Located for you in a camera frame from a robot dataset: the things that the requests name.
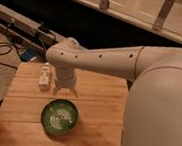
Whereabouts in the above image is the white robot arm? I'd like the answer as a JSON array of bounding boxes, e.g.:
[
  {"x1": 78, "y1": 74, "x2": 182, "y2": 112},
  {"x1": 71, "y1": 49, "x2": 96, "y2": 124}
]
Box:
[{"x1": 46, "y1": 37, "x2": 182, "y2": 146}]

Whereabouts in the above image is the blue box on floor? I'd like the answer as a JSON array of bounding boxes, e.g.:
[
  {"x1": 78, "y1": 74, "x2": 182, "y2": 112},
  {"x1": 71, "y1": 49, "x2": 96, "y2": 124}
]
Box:
[{"x1": 20, "y1": 49, "x2": 36, "y2": 62}]

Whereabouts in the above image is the small white bottle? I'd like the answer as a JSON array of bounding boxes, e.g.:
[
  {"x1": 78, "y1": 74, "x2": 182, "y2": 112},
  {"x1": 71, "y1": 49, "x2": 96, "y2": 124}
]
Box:
[{"x1": 38, "y1": 63, "x2": 52, "y2": 90}]

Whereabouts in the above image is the green ceramic bowl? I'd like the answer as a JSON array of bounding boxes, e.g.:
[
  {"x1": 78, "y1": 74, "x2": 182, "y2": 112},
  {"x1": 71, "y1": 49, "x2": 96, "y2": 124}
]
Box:
[{"x1": 41, "y1": 99, "x2": 79, "y2": 136}]

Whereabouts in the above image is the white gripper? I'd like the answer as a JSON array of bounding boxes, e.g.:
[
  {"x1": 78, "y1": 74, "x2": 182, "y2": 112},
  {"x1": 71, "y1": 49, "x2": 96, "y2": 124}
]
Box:
[{"x1": 53, "y1": 67, "x2": 78, "y2": 98}]

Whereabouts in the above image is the metal window bracket right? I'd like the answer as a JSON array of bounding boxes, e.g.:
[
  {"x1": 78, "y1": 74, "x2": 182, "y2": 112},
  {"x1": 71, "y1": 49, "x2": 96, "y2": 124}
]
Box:
[{"x1": 152, "y1": 0, "x2": 176, "y2": 31}]

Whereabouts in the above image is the black power adapter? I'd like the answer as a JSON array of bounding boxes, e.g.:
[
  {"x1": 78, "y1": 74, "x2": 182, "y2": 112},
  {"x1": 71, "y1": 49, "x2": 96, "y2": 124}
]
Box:
[{"x1": 37, "y1": 23, "x2": 51, "y2": 35}]

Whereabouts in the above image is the black cable loop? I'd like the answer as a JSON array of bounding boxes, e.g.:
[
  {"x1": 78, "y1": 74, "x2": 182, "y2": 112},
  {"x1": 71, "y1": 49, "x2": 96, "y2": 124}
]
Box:
[{"x1": 0, "y1": 40, "x2": 23, "y2": 71}]

